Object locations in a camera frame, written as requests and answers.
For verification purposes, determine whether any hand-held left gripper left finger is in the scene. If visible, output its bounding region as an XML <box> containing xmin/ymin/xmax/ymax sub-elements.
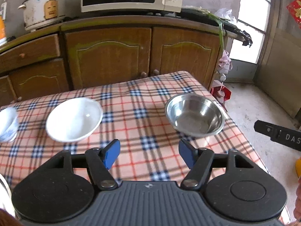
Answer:
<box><xmin>50</xmin><ymin>139</ymin><xmax>121</xmax><ymax>191</ymax></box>

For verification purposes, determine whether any grey door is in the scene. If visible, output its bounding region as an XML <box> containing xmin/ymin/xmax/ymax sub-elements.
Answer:
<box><xmin>255</xmin><ymin>0</ymin><xmax>301</xmax><ymax>120</ymax></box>

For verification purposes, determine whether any person's right hand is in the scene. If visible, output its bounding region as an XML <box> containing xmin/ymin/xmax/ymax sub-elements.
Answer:
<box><xmin>293</xmin><ymin>176</ymin><xmax>301</xmax><ymax>222</ymax></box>

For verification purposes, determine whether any black gas stove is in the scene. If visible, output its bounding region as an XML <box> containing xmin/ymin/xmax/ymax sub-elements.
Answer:
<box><xmin>181</xmin><ymin>8</ymin><xmax>252</xmax><ymax>46</ymax></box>

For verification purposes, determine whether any white rice cooker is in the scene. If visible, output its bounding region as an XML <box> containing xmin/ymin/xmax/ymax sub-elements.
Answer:
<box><xmin>17</xmin><ymin>0</ymin><xmax>68</xmax><ymax>32</ymax></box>

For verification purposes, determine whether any blue patterned white bowl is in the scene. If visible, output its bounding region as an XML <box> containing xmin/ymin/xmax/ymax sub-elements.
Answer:
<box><xmin>0</xmin><ymin>107</ymin><xmax>19</xmax><ymax>144</ymax></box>

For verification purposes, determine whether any red bag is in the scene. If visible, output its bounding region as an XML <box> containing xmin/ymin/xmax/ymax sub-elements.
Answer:
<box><xmin>210</xmin><ymin>85</ymin><xmax>232</xmax><ymax>109</ymax></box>

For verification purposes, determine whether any orange electric kettle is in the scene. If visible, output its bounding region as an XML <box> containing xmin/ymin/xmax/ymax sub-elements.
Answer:
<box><xmin>0</xmin><ymin>15</ymin><xmax>7</xmax><ymax>46</ymax></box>

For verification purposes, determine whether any red paper decoration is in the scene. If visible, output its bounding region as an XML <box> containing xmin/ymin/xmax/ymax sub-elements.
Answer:
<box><xmin>286</xmin><ymin>0</ymin><xmax>301</xmax><ymax>29</ymax></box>

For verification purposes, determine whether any wide wooden drawer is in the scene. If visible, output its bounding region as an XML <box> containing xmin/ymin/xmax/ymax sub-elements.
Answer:
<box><xmin>0</xmin><ymin>33</ymin><xmax>61</xmax><ymax>72</ymax></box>

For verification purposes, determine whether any window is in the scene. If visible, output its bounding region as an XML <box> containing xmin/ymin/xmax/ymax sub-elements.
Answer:
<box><xmin>229</xmin><ymin>0</ymin><xmax>278</xmax><ymax>64</ymax></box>

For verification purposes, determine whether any pink plastic bag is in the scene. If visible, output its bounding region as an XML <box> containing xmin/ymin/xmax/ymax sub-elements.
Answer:
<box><xmin>217</xmin><ymin>49</ymin><xmax>233</xmax><ymax>74</ymax></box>

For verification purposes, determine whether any large white bowl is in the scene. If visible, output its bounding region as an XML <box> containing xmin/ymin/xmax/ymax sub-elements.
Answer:
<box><xmin>45</xmin><ymin>97</ymin><xmax>104</xmax><ymax>143</ymax></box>

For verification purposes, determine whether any steel bowl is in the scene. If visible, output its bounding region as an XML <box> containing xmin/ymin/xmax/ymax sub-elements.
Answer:
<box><xmin>165</xmin><ymin>94</ymin><xmax>226</xmax><ymax>138</ymax></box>

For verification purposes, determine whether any tall arched cabinet door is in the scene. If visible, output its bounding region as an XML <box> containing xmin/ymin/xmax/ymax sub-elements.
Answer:
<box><xmin>150</xmin><ymin>27</ymin><xmax>223</xmax><ymax>91</ymax></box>
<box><xmin>64</xmin><ymin>27</ymin><xmax>153</xmax><ymax>91</ymax></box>

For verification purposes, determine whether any clear plastic bag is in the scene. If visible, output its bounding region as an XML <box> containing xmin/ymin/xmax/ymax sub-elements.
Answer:
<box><xmin>214</xmin><ymin>8</ymin><xmax>236</xmax><ymax>24</ymax></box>

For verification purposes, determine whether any plaid tablecloth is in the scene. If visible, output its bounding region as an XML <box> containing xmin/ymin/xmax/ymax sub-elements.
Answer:
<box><xmin>0</xmin><ymin>71</ymin><xmax>293</xmax><ymax>225</ymax></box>

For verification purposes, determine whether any small cabinet door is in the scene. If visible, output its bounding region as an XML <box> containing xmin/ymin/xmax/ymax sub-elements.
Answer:
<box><xmin>0</xmin><ymin>75</ymin><xmax>18</xmax><ymax>106</ymax></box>

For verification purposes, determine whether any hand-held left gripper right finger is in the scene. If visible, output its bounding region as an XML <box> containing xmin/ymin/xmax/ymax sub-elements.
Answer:
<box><xmin>178</xmin><ymin>139</ymin><xmax>255</xmax><ymax>191</ymax></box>

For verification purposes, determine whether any green onion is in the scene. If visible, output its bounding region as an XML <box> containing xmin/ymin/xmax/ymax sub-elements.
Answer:
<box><xmin>200</xmin><ymin>8</ymin><xmax>225</xmax><ymax>50</ymax></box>

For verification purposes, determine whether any wide short cabinet door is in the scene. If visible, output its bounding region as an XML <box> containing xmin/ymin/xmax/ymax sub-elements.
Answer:
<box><xmin>8</xmin><ymin>58</ymin><xmax>70</xmax><ymax>102</ymax></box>

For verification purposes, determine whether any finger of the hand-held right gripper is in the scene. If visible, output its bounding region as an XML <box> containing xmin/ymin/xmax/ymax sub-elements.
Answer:
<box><xmin>254</xmin><ymin>120</ymin><xmax>280</xmax><ymax>143</ymax></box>

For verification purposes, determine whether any wooden kitchen cabinet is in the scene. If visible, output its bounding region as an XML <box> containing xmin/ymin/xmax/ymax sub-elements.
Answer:
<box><xmin>0</xmin><ymin>15</ymin><xmax>232</xmax><ymax>105</ymax></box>

